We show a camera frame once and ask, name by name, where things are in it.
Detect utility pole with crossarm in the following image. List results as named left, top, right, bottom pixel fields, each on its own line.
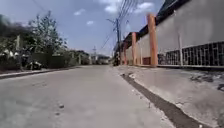
left=106, top=18, right=123, bottom=66

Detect grey concrete road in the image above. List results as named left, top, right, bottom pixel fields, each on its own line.
left=0, top=64, right=176, bottom=128

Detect concrete pavement with dark gutter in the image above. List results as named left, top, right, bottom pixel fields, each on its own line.
left=109, top=64, right=224, bottom=128

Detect leafy green tree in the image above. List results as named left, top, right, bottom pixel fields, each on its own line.
left=26, top=10, right=68, bottom=58

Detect narrow concrete kerb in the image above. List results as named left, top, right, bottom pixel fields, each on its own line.
left=0, top=65, right=81, bottom=80

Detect overhead wires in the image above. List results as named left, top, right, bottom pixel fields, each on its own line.
left=98, top=0, right=141, bottom=51

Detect low green fence wall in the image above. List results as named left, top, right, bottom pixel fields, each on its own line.
left=0, top=49, right=92, bottom=72

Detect grey wall with orange pillars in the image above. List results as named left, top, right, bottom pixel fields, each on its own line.
left=114, top=0, right=224, bottom=70

